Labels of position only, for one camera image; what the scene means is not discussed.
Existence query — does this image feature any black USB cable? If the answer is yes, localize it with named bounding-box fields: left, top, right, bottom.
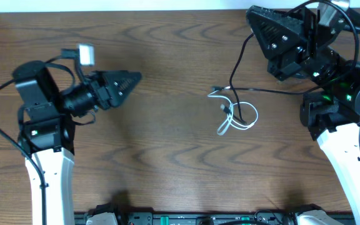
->
left=211, top=32, right=312, bottom=125

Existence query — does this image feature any white USB cable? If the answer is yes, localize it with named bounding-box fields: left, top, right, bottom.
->
left=207, top=90, right=259, bottom=136

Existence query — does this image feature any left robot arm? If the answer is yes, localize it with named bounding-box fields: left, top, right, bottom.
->
left=12, top=61, right=142, bottom=224

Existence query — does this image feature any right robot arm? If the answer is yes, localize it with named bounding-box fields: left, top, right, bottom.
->
left=246, top=1, right=360, bottom=224

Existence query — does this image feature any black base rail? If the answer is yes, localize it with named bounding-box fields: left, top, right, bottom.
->
left=75, top=202, right=356, bottom=225

